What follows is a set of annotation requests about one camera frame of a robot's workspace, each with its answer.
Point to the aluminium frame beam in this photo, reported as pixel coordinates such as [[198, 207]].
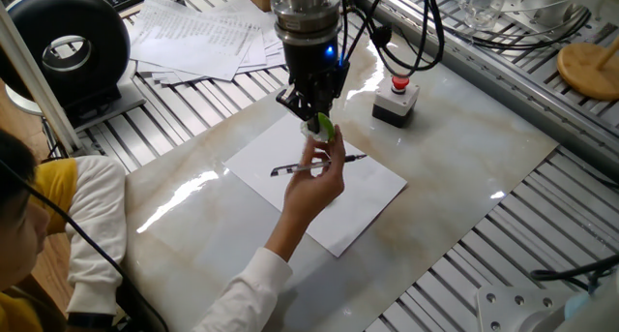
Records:
[[34, 80]]

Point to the black and clear pen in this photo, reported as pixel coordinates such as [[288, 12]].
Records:
[[295, 168]]

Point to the black wristwatch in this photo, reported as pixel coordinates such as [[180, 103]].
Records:
[[89, 320]]

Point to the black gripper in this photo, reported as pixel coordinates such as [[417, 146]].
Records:
[[312, 70]]

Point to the round wooden stand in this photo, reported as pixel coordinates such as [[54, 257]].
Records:
[[585, 75]]

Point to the right forearm white sleeve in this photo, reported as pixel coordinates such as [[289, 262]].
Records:
[[242, 293]]

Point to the person's head black hair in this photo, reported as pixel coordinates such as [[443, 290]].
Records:
[[19, 216]]

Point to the clear glass beaker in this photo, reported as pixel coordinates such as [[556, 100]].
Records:
[[483, 8]]

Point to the white paper sheet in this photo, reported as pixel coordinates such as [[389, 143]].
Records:
[[367, 187]]

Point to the pile of printed papers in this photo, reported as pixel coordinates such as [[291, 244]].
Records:
[[193, 37]]

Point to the red emergency stop button box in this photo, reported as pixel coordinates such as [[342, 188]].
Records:
[[394, 102]]

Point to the person's right hand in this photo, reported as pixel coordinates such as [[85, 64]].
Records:
[[312, 191]]

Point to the left forearm white sleeve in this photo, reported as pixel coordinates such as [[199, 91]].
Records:
[[97, 225]]

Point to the yellow shirt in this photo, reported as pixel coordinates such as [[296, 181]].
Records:
[[55, 191]]

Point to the silver robot mount plate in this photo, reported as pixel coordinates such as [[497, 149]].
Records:
[[508, 308]]

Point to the green clear correction tape dispenser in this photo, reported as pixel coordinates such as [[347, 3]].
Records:
[[326, 126]]

